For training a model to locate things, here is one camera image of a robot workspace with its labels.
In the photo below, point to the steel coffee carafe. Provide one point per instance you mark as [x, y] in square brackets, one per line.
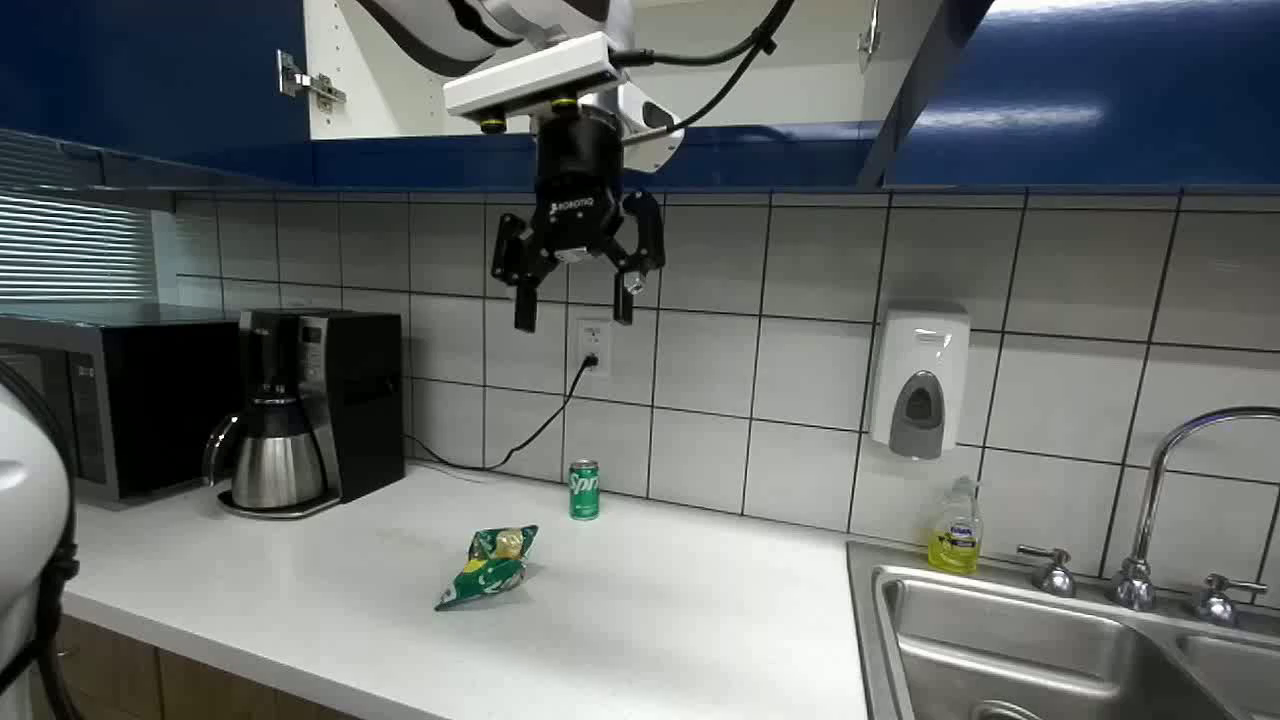
[273, 463]

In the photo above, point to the white wall outlet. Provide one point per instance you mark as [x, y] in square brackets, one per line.
[597, 341]

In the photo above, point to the wooden lower cabinet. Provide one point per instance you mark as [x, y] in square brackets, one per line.
[120, 680]

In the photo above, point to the white window blinds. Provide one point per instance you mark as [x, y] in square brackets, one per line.
[75, 253]

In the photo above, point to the stainless steel sink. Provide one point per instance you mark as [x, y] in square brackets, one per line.
[1015, 654]

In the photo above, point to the black steel coffee maker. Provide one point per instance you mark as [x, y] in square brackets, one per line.
[362, 387]

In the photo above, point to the closed blue upper cabinet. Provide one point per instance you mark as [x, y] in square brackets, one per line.
[1134, 94]

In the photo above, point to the steel gooseneck faucet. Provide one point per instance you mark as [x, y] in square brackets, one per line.
[1142, 565]

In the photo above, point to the green snack packet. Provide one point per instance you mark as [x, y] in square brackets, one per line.
[485, 565]

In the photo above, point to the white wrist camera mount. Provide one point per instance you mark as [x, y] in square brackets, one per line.
[535, 72]

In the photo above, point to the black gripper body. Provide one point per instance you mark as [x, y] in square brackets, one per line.
[578, 165]

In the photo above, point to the white wall soap dispenser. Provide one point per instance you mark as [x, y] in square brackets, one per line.
[923, 364]

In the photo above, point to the yellow dish soap bottle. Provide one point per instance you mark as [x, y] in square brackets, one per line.
[955, 544]

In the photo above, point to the open white cabinet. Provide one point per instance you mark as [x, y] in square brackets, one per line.
[803, 82]

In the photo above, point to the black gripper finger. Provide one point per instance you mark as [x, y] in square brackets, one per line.
[637, 241]
[524, 266]

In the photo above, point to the metal cabinet hinge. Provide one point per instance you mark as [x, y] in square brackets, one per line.
[869, 32]
[310, 82]

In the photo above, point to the green soda can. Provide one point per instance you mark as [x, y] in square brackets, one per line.
[587, 491]

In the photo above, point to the black steel microwave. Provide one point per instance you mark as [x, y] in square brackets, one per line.
[145, 402]

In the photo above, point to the blue cabinet door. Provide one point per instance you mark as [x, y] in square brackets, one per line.
[145, 65]
[927, 82]

